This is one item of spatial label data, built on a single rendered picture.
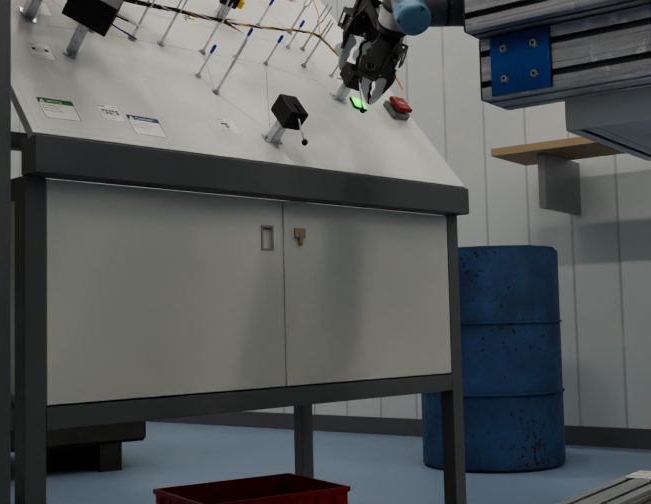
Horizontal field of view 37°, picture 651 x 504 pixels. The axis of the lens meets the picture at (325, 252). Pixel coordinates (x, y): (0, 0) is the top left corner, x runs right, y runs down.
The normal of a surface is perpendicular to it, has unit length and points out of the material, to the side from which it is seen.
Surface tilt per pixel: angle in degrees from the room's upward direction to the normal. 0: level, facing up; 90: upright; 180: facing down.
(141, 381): 90
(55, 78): 50
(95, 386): 90
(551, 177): 90
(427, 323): 90
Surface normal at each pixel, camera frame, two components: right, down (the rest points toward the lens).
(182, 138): 0.51, -0.69
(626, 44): -0.59, -0.04
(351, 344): 0.69, -0.07
